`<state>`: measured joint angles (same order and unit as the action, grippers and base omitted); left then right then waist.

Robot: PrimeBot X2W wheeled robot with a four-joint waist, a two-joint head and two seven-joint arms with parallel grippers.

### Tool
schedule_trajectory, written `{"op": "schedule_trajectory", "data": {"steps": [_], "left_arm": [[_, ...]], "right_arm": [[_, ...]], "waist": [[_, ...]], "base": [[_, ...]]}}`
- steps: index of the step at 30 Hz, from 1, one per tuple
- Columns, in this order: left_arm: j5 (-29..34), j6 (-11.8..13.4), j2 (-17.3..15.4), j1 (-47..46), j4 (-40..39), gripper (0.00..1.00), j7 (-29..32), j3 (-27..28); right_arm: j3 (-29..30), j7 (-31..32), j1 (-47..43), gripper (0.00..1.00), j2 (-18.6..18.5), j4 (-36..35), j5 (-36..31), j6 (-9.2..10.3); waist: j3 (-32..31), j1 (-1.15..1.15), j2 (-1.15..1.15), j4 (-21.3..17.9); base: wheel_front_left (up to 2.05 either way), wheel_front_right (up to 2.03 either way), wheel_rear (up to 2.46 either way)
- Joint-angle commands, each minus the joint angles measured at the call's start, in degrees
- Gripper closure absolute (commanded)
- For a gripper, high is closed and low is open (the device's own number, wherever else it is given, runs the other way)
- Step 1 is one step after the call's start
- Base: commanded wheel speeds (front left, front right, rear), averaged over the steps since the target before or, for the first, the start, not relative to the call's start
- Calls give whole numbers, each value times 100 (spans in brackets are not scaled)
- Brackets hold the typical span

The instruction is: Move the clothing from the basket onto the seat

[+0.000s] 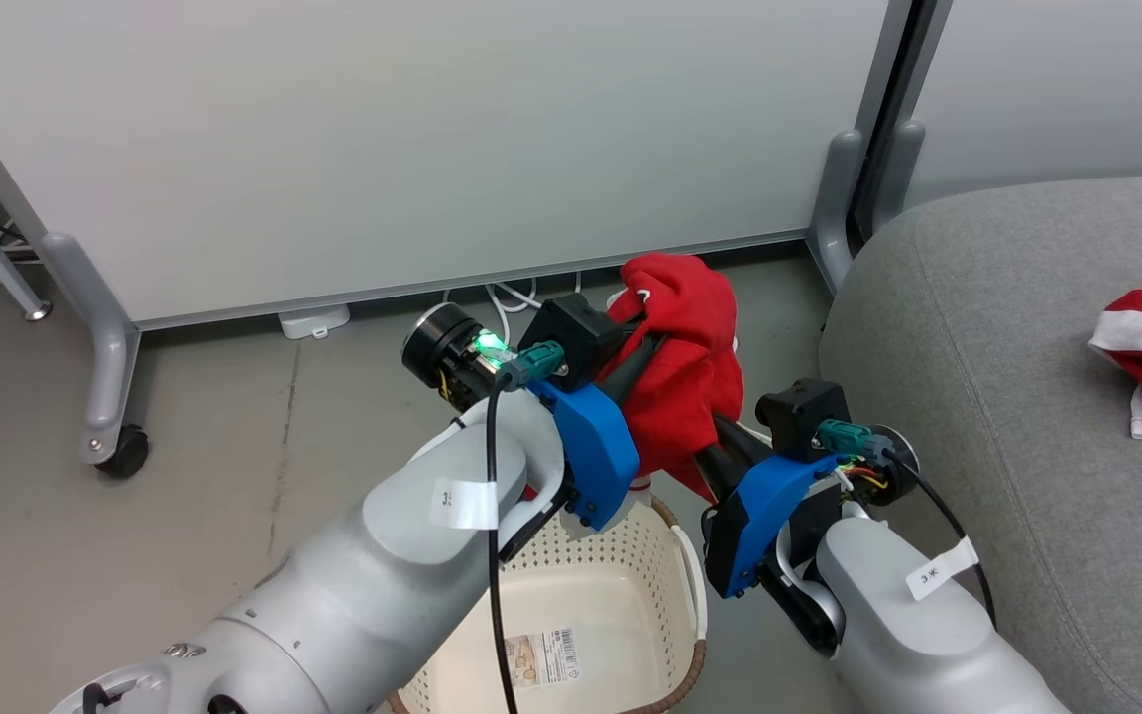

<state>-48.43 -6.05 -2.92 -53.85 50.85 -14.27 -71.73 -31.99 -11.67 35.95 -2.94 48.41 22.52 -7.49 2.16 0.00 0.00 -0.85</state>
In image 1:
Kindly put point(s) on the paper barcode sticker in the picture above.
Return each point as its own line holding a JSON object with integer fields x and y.
{"x": 543, "y": 656}

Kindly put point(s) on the cream laundry basket brown rim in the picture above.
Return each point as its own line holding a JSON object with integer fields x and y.
{"x": 611, "y": 585}

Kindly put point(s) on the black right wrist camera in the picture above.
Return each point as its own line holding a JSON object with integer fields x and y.
{"x": 799, "y": 416}

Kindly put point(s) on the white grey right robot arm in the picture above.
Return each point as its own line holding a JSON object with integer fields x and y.
{"x": 908, "y": 635}

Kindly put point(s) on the teal camera connector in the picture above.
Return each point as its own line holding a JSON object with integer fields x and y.
{"x": 534, "y": 363}
{"x": 844, "y": 436}

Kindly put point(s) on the black caster wheel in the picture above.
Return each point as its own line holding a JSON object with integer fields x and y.
{"x": 127, "y": 454}

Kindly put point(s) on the white power adapter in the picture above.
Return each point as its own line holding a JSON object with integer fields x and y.
{"x": 313, "y": 320}

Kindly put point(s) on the grey fabric sofa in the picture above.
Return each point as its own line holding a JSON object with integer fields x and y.
{"x": 1007, "y": 397}

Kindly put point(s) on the short grey partition foot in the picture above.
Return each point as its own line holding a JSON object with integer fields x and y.
{"x": 837, "y": 208}
{"x": 900, "y": 174}

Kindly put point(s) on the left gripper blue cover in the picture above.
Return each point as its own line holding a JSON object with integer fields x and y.
{"x": 591, "y": 446}

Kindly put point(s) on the grey partition foot with caster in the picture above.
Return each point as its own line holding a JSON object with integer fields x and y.
{"x": 105, "y": 347}

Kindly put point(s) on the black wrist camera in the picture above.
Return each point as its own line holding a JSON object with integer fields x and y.
{"x": 799, "y": 416}
{"x": 581, "y": 332}

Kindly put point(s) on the teal left camera connector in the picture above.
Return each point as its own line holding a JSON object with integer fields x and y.
{"x": 534, "y": 363}

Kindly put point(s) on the plain red garment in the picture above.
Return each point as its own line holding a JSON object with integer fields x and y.
{"x": 685, "y": 367}

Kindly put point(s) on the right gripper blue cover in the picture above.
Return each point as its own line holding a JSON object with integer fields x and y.
{"x": 759, "y": 516}

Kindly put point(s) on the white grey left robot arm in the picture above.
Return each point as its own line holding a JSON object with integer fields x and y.
{"x": 363, "y": 585}

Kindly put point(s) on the teal right camera connector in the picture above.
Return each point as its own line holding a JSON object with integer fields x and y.
{"x": 844, "y": 436}

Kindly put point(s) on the white partition panel grey frame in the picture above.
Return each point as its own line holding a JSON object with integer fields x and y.
{"x": 432, "y": 129}

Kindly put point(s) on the white partition panel dark edge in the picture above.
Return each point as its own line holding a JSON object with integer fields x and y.
{"x": 1057, "y": 89}

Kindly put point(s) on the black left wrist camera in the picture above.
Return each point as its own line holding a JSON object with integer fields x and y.
{"x": 581, "y": 332}

